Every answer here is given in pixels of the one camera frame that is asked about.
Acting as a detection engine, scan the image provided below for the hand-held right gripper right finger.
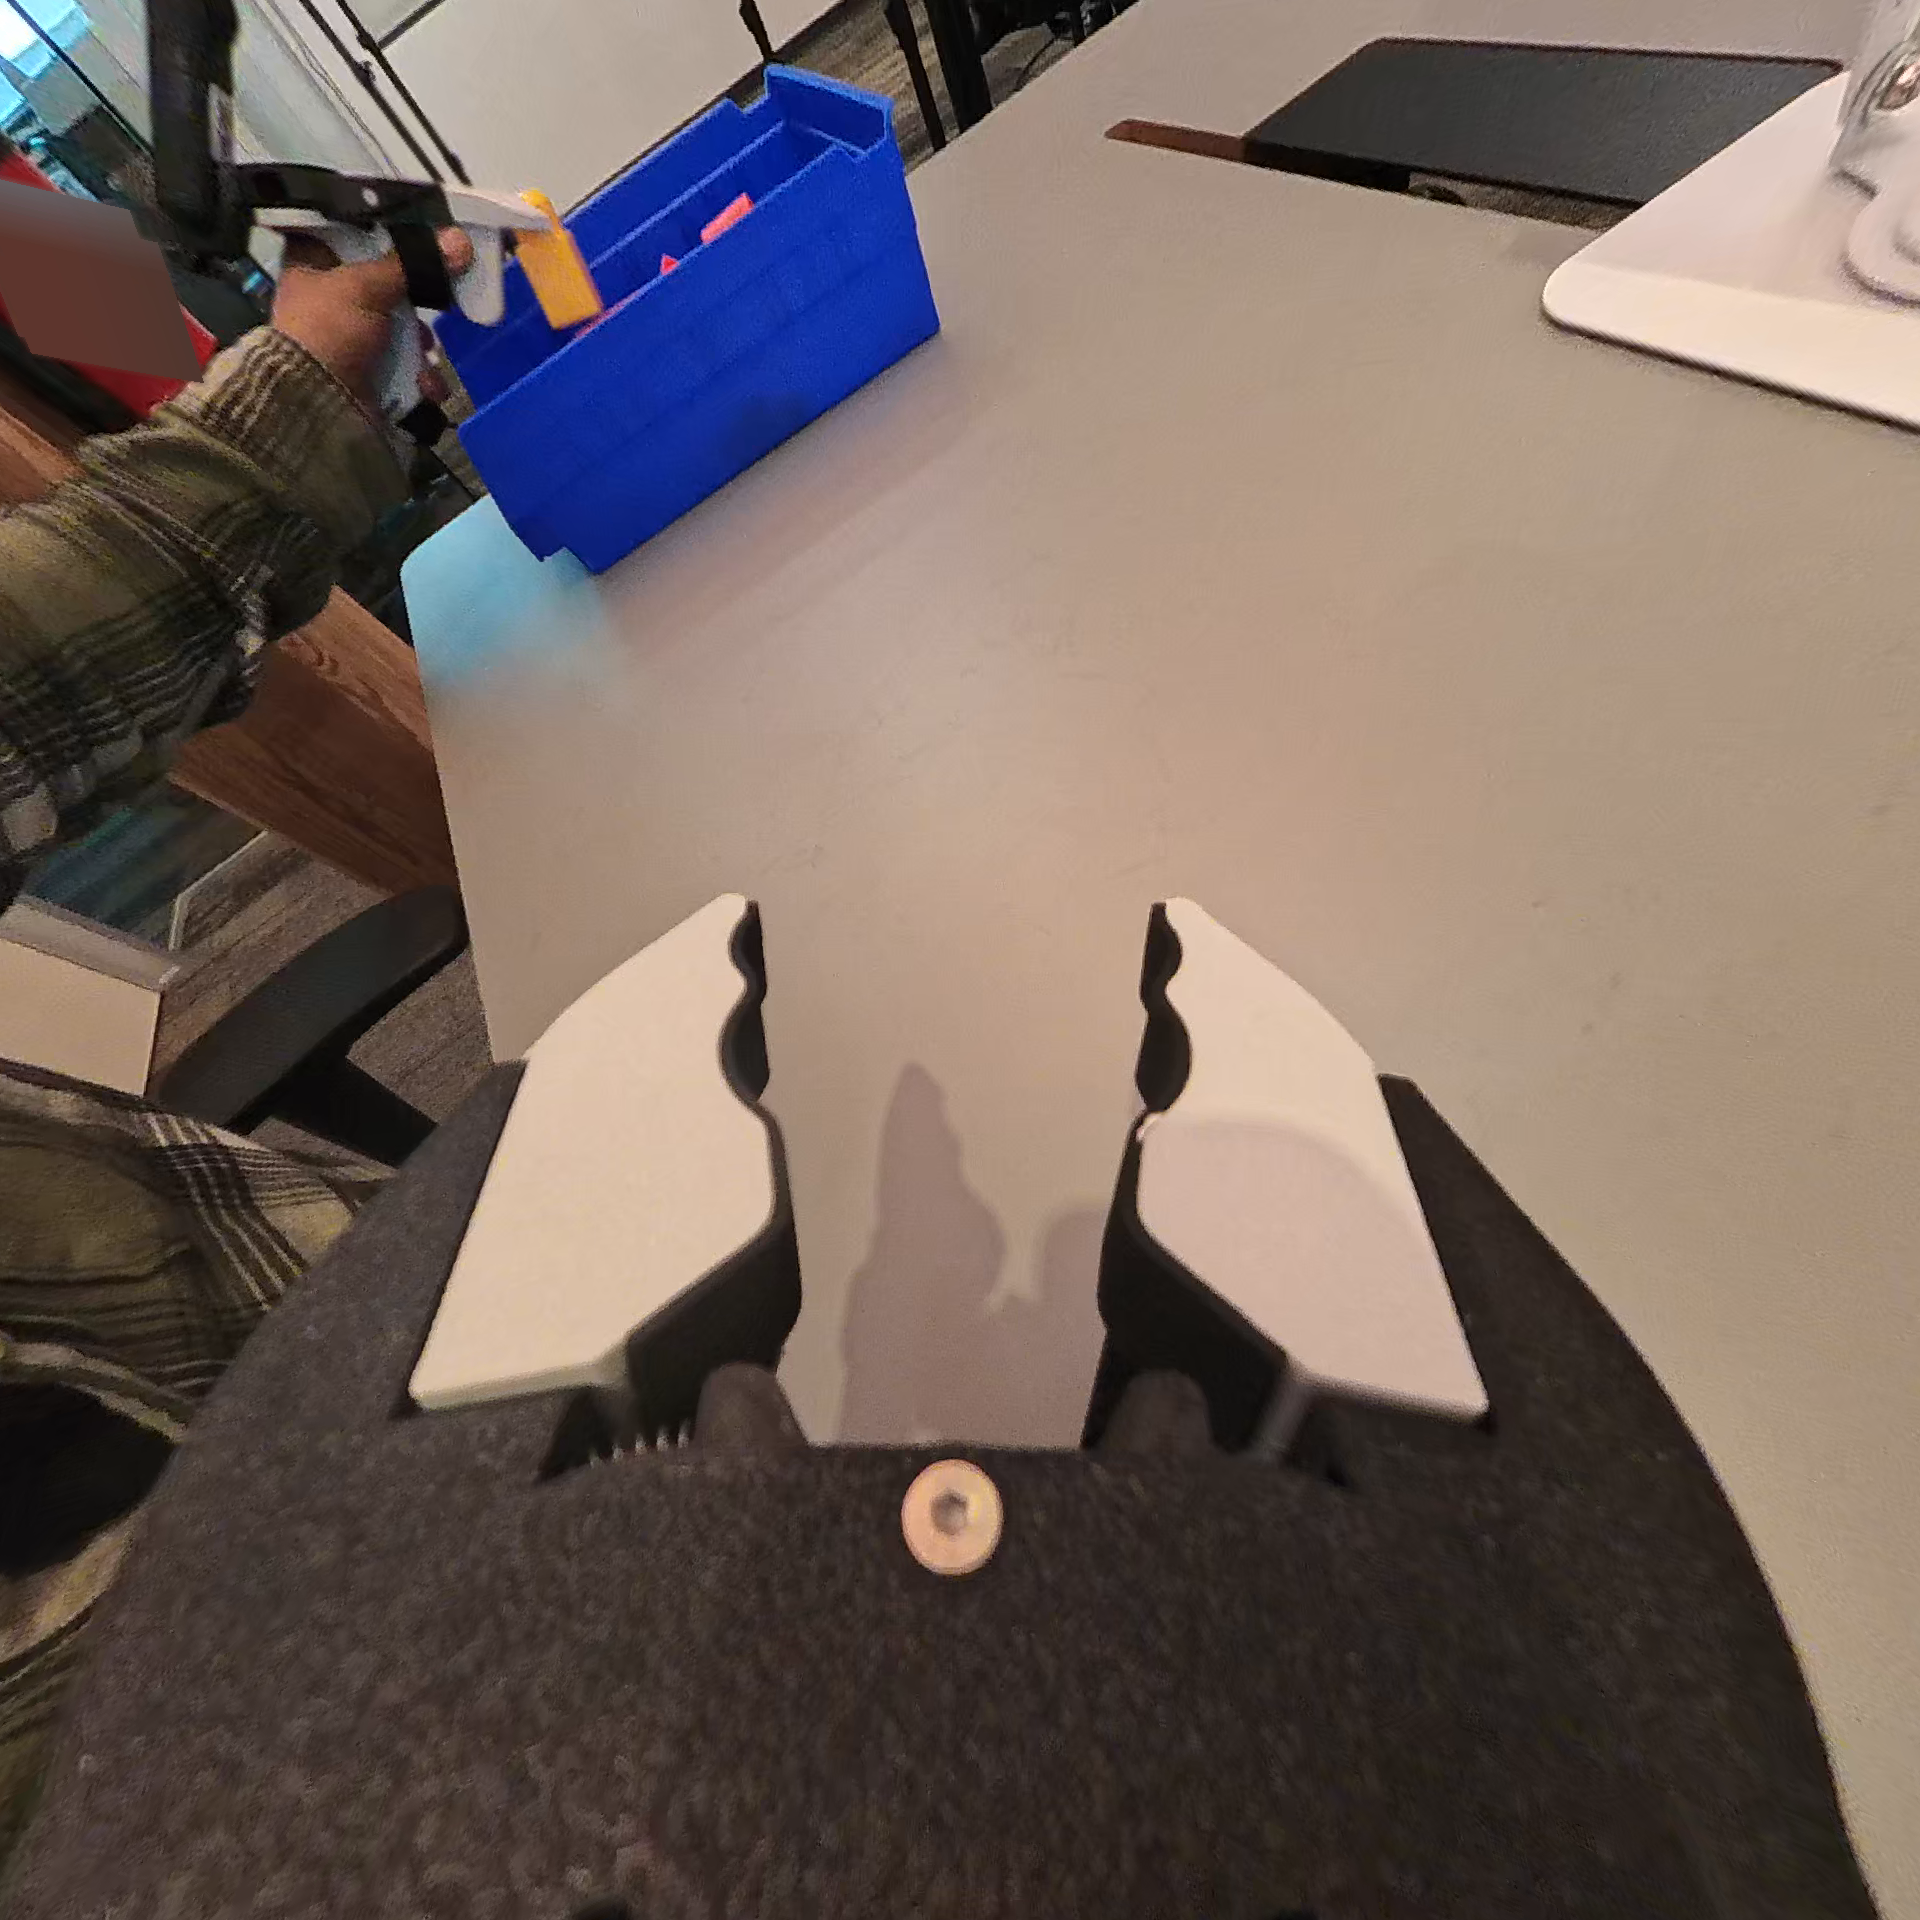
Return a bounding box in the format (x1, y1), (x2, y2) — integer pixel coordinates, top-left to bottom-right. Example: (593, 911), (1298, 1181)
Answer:
(1093, 895), (1489, 1452)

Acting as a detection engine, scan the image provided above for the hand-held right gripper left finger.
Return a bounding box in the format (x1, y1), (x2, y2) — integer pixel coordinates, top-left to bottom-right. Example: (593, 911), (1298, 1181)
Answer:
(407, 895), (799, 1448)

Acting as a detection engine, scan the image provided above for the orange toy block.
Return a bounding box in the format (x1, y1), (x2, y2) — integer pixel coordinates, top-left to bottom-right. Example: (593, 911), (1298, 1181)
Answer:
(513, 187), (606, 328)

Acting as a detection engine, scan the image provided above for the blue plastic bin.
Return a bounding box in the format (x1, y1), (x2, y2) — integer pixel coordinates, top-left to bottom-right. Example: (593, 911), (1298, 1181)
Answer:
(432, 64), (942, 576)

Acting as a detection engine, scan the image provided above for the person's left hand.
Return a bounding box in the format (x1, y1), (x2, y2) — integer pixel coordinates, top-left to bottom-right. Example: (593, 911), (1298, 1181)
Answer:
(270, 228), (482, 404)

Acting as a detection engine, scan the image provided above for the wooden pillar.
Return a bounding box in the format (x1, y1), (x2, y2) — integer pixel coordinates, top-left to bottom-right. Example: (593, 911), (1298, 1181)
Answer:
(0, 375), (458, 895)

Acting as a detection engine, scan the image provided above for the black tripod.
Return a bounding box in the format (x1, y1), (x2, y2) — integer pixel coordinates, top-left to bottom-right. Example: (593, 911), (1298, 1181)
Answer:
(292, 0), (1143, 184)

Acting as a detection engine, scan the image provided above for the white box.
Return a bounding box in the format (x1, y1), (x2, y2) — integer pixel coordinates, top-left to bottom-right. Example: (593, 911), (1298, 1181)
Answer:
(0, 900), (184, 1099)

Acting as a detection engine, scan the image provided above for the white document stand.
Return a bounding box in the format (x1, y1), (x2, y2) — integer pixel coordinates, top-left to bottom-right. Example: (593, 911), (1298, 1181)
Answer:
(1542, 0), (1920, 435)

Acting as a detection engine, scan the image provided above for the black cable tray cover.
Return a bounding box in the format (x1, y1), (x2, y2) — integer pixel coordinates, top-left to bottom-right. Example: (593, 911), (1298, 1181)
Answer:
(1246, 37), (1845, 207)

